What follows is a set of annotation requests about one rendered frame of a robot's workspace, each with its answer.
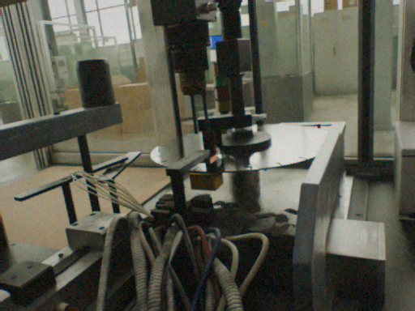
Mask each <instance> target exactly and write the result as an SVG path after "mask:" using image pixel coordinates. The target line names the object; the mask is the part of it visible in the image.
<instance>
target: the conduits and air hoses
mask: <svg viewBox="0 0 415 311"><path fill-rule="evenodd" d="M69 174H70V176H72V177H73V182H74V183H75V179H76V180H78V181H79V182H81V183H83V182H82V181H81V180H79V179H77V178H75V177H76V176H80V177H83V178H85V179H86V180H88V181H89V182H90V183H92V182H93V183H92V184H93V185H94V186H95V187H97V188H98V189H99V190H101V191H102V192H103V193H101V192H100V191H99V190H96V189H94V188H92V187H91V186H89V185H87V184H86V183H83V184H85V185H86V186H89V187H90V188H91V189H93V190H95V191H97V192H98V193H101V194H103V195H104V196H107V197H109V198H111V199H113V200H115V201H116V202H115V201H112V200H111V199H107V198H105V197H103V196H100V195H98V194H96V193H93V192H90V191H89V190H86V191H87V192H89V193H92V194H95V195H96V196H99V197H101V198H103V199H107V200H109V201H110V202H115V203H117V204H118V205H120V206H124V207H126V208H128V209H131V210H134V211H137V212H131V214H130V215H129V217H128V220H127V219H125V217H123V216H122V215H115V216H114V217H113V218H112V220H111V222H110V223H109V228H108V231H107V234H106V238H105V247H104V253H103V258H102V267H101V276H100V282H99V293H98V297H97V302H96V311H105V309H106V302H107V296H108V290H109V274H110V267H111V262H112V251H113V243H114V239H115V232H116V230H117V228H118V224H120V225H122V226H123V227H124V228H125V230H126V231H127V232H129V234H130V244H131V254H132V259H133V264H134V270H135V286H136V293H137V294H136V296H137V300H138V301H137V302H138V306H139V311H176V304H175V303H176V302H175V294H174V285H173V282H174V284H175V286H176V287H177V289H178V292H179V293H180V295H181V298H182V300H183V302H184V305H185V306H186V309H187V311H195V310H196V308H197V304H198V302H199V307H200V311H224V307H225V304H226V306H227V309H226V310H225V311H244V310H243V306H242V299H241V297H242V295H243V293H244V292H245V290H246V288H247V287H248V286H249V285H250V282H251V280H253V277H255V274H256V272H257V271H258V270H259V268H260V266H261V264H262V263H263V260H264V259H265V257H266V254H267V250H268V247H269V241H268V239H267V238H266V236H265V235H263V234H261V233H250V234H246V235H239V236H227V237H226V238H225V239H223V238H220V230H219V229H218V228H207V229H204V230H203V229H202V228H201V227H200V226H197V225H192V226H190V227H188V228H186V225H185V224H184V221H183V218H182V217H181V216H180V215H179V214H174V215H172V216H171V219H170V220H169V222H168V224H167V225H166V226H164V225H161V226H160V227H158V228H155V229H154V230H153V228H154V226H153V225H152V224H150V223H149V222H144V220H143V218H142V216H141V214H140V213H142V214H145V215H148V216H149V217H151V218H153V219H154V218H155V217H153V215H151V213H149V212H148V211H147V210H146V209H144V207H143V206H141V204H140V203H139V202H138V200H137V199H135V197H134V196H132V195H131V193H129V192H128V190H126V189H125V187H124V186H122V185H121V184H119V183H118V184H119V185H120V186H122V188H123V189H122V188H121V187H119V186H116V185H115V184H113V183H108V182H107V181H104V180H101V179H99V178H98V177H93V176H90V175H98V176H101V177H105V176H103V175H101V174H97V173H86V172H84V171H82V173H79V170H75V171H74V172H72V173H69ZM73 175H75V176H73ZM85 176H86V177H85ZM89 177H90V178H89ZM93 178H94V179H93ZM107 178H109V179H110V180H112V179H111V178H110V177H107ZM95 179H96V180H100V181H103V182H105V183H108V184H109V185H111V186H113V187H115V188H116V189H118V190H121V191H122V192H123V193H125V194H126V195H127V196H129V197H130V198H131V199H130V198H128V197H127V196H125V195H124V194H122V193H119V192H118V191H116V190H114V191H115V192H117V193H118V194H121V195H122V196H120V195H118V194H117V193H114V192H113V191H112V190H113V189H112V188H110V187H108V186H106V185H104V184H102V183H99V182H98V181H96V180H95ZM112 181H114V182H115V183H117V182H116V181H115V180H112ZM94 183H96V184H97V185H99V186H102V187H103V188H104V189H106V190H108V191H109V192H110V193H112V194H114V195H115V196H118V197H119V198H121V199H123V200H125V202H122V201H121V200H119V199H116V198H115V197H114V196H111V195H110V194H108V193H105V191H104V190H102V189H101V188H99V186H96V184H94ZM75 185H76V186H78V185H77V184H76V183H75ZM78 187H79V188H80V189H82V190H84V189H83V188H82V187H81V186H78ZM105 187H107V188H109V189H110V190H109V189H107V188H105ZM123 190H124V191H123ZM104 193H105V194H104ZM106 194H107V195H106ZM123 196H125V197H126V198H128V199H130V201H129V200H128V199H125V198H124V197H123ZM132 199H133V200H134V201H133V200H132ZM119 202H120V203H119ZM126 202H128V203H129V204H131V205H132V206H131V205H129V204H128V203H126ZM134 206H135V207H134ZM136 207H137V208H136ZM139 212H140V213H139ZM175 219H178V222H179V224H180V226H181V231H179V232H178V223H176V222H174V220H175ZM145 228H147V229H148V231H149V234H150V235H151V238H152V245H153V248H154V250H155V254H154V253H153V252H152V248H151V247H150V246H149V244H148V242H147V240H146V238H145V235H144V234H143V230H144V229H145ZM194 230H195V231H197V232H194V233H193V235H192V236H193V237H194V248H193V247H192V244H191V242H190V237H189V234H188V232H191V231H194ZM214 233H215V234H216V237H215V236H214ZM162 234H165V240H164V243H163V245H162V244H161V239H160V235H162ZM182 238H184V240H185V242H186V246H187V251H188V253H189V255H190V262H191V265H192V267H193V271H194V277H195V282H196V287H197V290H196V292H195V294H194V299H193V300H192V302H191V303H190V301H189V299H188V297H187V294H186V293H185V291H184V288H183V286H182V285H181V282H180V280H179V279H178V276H177V275H176V274H175V272H174V269H173V268H172V267H171V262H172V260H173V258H174V254H175V253H176V251H178V246H179V245H180V244H181V240H182ZM250 238H259V239H261V240H262V241H263V248H262V251H261V252H260V255H259V257H258V258H257V260H256V263H255V264H254V265H253V267H252V269H251V271H250V273H249V274H248V276H247V277H246V279H245V280H244V281H243V284H242V285H241V287H240V288H239V290H238V288H237V284H236V282H235V280H234V278H235V276H236V274H237V265H238V251H237V247H236V246H235V245H234V244H233V243H232V242H231V241H242V240H246V239H250ZM214 241H215V242H214ZM202 242H203V246H202ZM220 244H222V245H227V246H228V247H229V248H230V249H231V251H232V253H233V263H232V267H231V270H230V272H229V271H228V269H227V267H225V266H224V264H223V263H222V262H221V261H220V260H219V259H218V258H217V257H216V255H217V251H218V249H219V248H220ZM194 252H195V253H194ZM145 254H146V256H147V258H148V261H149V263H150V264H151V266H152V272H151V274H150V278H149V279H148V267H147V262H146V258H145ZM155 255H156V258H155ZM199 272H200V273H199ZM200 275H201V278H200ZM217 280H218V282H219V284H220V286H221V289H222V290H223V295H222V297H221V298H220V290H219V287H218V283H217ZM203 288H204V295H205V299H204V296H203ZM57 310H58V311H82V310H80V309H77V308H74V307H71V306H70V305H69V304H67V303H63V302H61V303H60V304H58V307H57Z"/></svg>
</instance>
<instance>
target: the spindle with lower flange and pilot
mask: <svg viewBox="0 0 415 311"><path fill-rule="evenodd" d="M228 180H229V193H230V197H231V198H233V199H253V198H256V197H258V196H259V195H260V194H261V186H260V176H259V170H256V171H253V170H252V168H250V171H249V172H241V173H228Z"/></svg>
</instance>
